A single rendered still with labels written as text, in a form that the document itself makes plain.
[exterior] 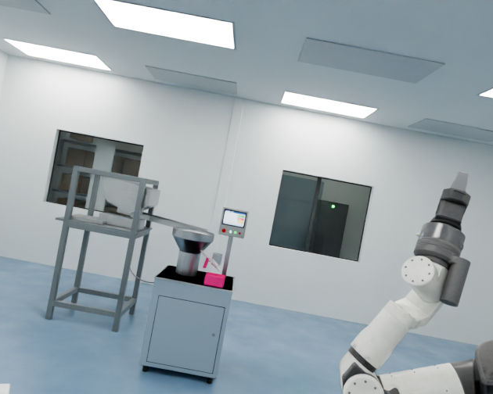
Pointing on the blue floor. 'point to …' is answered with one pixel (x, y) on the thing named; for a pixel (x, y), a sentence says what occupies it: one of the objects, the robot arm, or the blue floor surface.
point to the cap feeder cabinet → (186, 324)
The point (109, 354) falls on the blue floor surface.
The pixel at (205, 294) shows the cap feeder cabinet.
